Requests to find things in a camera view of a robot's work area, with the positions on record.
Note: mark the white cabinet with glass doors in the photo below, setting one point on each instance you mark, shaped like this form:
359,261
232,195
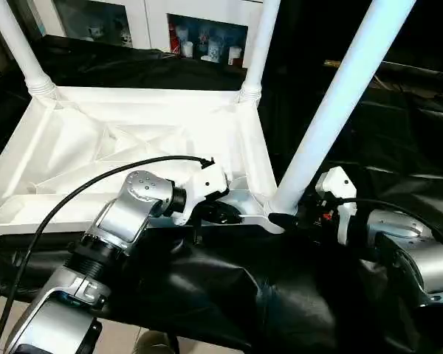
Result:
155,22

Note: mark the white plastic table top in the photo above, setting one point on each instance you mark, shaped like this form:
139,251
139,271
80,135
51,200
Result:
118,133

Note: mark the black furniture with gold label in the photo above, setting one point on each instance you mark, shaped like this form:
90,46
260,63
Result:
428,29

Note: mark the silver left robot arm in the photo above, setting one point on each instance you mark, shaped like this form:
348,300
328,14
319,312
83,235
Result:
103,251

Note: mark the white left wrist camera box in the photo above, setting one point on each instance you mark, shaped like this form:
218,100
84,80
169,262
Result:
205,184

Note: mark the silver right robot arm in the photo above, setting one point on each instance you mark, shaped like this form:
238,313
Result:
413,251

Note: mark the black mat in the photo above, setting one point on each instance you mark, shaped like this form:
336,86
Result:
229,295

